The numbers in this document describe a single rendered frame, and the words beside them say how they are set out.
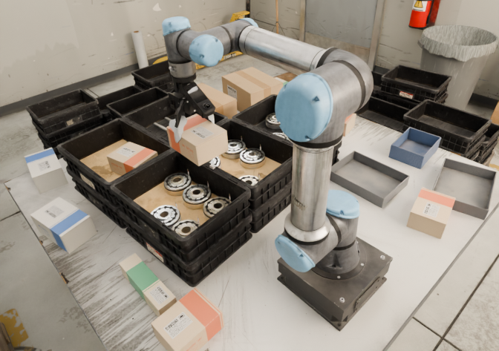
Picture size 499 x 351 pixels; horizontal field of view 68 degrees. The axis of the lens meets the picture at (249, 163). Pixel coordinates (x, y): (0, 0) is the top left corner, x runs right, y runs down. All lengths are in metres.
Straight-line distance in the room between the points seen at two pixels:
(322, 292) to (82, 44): 3.90
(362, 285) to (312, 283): 0.14
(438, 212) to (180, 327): 0.96
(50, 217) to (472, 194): 1.64
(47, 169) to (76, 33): 2.83
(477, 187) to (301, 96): 1.22
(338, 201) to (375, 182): 0.64
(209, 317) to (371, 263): 0.50
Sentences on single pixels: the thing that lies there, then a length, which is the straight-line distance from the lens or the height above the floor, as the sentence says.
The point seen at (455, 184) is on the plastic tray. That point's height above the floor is 0.70.
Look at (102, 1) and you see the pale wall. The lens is 4.57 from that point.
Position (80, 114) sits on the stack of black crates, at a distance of 2.81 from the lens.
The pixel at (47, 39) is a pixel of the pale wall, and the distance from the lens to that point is 4.42.
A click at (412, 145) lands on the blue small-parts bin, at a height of 0.70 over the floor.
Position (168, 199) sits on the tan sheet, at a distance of 1.39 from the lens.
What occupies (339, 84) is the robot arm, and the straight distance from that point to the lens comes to 0.72.
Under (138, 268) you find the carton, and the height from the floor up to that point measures 0.76.
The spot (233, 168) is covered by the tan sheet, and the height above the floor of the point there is 0.83.
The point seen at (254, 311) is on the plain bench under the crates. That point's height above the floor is 0.70.
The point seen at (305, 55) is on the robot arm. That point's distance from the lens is 0.88.
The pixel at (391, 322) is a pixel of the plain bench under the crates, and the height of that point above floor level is 0.70.
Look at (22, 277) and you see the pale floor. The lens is 2.57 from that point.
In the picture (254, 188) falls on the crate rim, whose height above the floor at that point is 0.93.
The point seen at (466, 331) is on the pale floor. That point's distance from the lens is 2.19.
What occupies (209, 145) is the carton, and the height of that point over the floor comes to 1.11.
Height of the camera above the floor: 1.73
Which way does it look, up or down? 36 degrees down
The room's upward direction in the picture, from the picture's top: 3 degrees counter-clockwise
